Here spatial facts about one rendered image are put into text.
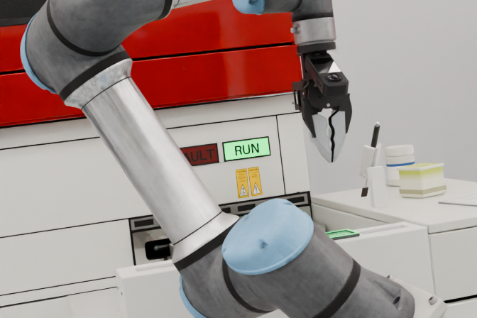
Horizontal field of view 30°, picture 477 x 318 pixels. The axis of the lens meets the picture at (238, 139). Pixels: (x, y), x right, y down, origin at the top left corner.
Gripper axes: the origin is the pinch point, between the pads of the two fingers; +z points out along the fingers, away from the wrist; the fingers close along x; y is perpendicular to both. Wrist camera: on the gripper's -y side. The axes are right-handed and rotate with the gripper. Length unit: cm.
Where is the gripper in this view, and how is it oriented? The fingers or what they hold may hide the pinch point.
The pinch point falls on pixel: (332, 155)
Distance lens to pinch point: 159.1
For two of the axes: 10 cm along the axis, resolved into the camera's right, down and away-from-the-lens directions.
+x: -9.6, 1.3, -2.6
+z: 1.2, 9.9, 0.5
